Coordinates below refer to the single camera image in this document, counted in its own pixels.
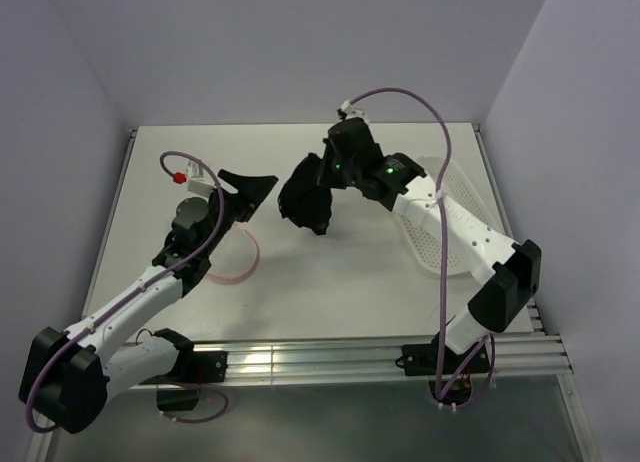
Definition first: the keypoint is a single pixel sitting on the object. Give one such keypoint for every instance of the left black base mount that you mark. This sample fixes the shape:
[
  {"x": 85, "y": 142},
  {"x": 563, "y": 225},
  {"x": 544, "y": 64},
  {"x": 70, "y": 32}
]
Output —
[{"x": 204, "y": 367}]

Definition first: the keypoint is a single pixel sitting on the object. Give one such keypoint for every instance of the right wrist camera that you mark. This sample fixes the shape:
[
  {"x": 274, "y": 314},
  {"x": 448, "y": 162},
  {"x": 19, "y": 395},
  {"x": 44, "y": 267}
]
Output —
[{"x": 348, "y": 111}]

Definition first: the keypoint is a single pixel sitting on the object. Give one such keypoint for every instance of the aluminium mounting rail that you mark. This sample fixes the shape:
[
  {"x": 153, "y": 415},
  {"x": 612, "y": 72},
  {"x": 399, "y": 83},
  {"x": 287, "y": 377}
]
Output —
[{"x": 337, "y": 361}]

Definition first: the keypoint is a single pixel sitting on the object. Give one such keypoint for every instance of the white perforated plastic basket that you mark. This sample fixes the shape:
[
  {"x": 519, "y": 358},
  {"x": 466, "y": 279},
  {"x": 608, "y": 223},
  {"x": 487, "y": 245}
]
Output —
[{"x": 425, "y": 248}]

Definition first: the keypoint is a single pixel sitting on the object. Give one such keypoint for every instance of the black bra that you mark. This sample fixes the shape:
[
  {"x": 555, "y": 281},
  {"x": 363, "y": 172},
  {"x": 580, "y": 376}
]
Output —
[{"x": 303, "y": 201}]

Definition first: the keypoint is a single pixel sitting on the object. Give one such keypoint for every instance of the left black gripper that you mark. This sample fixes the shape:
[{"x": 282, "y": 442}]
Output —
[{"x": 251, "y": 191}]

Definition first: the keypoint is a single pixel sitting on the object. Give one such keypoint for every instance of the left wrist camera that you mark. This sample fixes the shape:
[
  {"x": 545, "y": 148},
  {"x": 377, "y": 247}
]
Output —
[{"x": 194, "y": 179}]

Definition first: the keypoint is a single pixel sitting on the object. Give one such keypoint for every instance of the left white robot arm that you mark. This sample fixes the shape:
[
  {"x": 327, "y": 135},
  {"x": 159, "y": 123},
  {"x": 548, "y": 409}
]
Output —
[{"x": 70, "y": 375}]

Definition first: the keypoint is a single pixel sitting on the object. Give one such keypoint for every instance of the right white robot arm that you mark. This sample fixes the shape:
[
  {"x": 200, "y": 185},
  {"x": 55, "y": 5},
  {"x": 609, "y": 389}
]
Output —
[{"x": 508, "y": 272}]

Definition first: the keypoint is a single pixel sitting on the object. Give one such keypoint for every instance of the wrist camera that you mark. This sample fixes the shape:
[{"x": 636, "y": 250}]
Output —
[
  {"x": 194, "y": 179},
  {"x": 348, "y": 111}
]

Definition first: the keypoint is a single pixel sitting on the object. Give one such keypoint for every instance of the white mesh laundry bag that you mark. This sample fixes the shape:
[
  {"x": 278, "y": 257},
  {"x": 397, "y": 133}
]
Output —
[{"x": 235, "y": 258}]

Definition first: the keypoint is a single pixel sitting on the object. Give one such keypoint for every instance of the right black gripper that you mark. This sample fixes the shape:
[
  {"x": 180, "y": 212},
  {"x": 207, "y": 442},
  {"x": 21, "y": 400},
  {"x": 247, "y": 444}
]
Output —
[{"x": 327, "y": 178}]

